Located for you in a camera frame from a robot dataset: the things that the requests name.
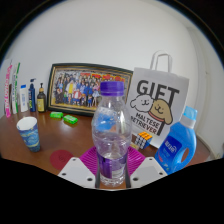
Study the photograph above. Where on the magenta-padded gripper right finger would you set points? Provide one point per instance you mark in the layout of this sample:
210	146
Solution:
146	170

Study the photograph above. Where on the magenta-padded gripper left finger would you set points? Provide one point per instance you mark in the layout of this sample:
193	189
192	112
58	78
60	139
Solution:
78	171

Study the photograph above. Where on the clear purple-capped water bottle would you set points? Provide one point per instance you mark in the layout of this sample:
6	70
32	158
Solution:
111	140

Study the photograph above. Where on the flat round red coaster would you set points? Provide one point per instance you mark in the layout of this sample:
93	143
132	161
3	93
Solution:
60	159

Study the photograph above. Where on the colourful puzzle cube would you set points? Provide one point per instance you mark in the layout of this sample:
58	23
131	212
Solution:
143	140

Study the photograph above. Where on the blue detergent bottle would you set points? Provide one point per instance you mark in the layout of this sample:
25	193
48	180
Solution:
176	146

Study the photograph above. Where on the blue patterned white mug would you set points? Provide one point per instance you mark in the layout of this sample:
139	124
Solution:
30	135

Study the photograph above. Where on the white paper gift bag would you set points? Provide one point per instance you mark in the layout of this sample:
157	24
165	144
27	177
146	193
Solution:
156	96

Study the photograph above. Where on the framed group picture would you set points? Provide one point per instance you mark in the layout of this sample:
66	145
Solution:
75	86

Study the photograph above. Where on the white blue-capped lotion bottle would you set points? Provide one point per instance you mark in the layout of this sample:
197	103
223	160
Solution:
24	100

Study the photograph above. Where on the tall white green box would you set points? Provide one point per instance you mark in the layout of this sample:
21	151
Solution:
15	90

